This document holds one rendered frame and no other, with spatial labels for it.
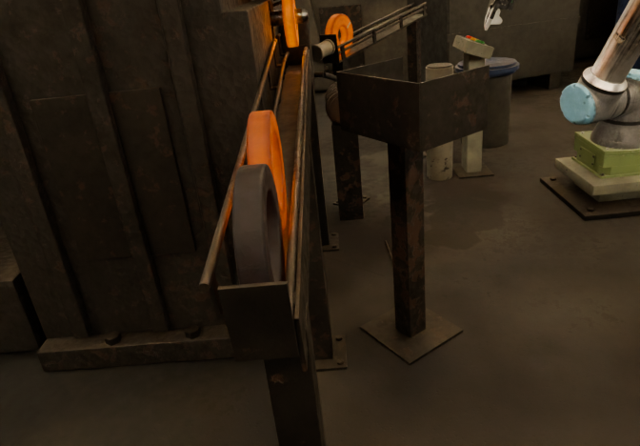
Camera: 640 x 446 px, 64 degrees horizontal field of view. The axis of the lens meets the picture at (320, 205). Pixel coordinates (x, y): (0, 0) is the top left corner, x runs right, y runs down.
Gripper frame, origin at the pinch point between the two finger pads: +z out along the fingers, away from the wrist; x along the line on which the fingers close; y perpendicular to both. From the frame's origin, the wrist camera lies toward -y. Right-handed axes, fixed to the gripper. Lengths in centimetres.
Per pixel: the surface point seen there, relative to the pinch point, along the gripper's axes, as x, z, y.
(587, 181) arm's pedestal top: -44, 42, 44
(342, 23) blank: -17, 12, -59
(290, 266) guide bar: -170, 30, -66
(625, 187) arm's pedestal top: -49, 39, 56
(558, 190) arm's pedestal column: -28, 52, 45
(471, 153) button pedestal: 2, 54, 16
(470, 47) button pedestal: -4.6, 8.9, -4.1
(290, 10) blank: -68, 9, -77
